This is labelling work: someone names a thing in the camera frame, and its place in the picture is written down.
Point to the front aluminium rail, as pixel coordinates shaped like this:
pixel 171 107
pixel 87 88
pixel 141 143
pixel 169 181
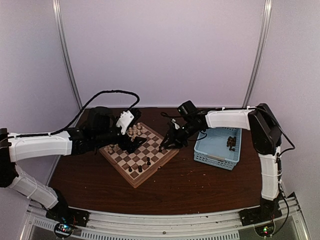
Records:
pixel 223 225

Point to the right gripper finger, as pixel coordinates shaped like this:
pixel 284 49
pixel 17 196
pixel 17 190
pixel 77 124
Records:
pixel 169 137
pixel 175 146

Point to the wooden chess board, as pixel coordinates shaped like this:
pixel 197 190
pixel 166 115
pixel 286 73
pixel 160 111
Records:
pixel 121 160

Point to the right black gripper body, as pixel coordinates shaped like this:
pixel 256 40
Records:
pixel 182 135

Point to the pile of dark chess pieces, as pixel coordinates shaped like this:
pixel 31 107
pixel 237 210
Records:
pixel 231 143

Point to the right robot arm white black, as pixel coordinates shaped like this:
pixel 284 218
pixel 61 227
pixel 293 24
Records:
pixel 266 135

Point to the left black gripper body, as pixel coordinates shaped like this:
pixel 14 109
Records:
pixel 106 139

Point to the right aluminium frame post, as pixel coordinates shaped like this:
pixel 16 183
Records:
pixel 262 40

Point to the light blue plastic basket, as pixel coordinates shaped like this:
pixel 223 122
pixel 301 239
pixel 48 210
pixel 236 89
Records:
pixel 211 147

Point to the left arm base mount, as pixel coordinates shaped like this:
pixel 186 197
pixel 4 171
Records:
pixel 76 218

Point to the row of white chess pieces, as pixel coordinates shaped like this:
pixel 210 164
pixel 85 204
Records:
pixel 133 132

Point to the aluminium frame post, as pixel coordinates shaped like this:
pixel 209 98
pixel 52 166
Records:
pixel 262 40
pixel 56 4

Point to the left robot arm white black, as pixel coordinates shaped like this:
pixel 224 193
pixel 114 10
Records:
pixel 99 129

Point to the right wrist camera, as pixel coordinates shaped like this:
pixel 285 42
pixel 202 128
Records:
pixel 174 124

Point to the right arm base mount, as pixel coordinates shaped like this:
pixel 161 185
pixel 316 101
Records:
pixel 252 216

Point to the left aluminium frame post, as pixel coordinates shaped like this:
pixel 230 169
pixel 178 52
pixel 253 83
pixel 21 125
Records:
pixel 56 4

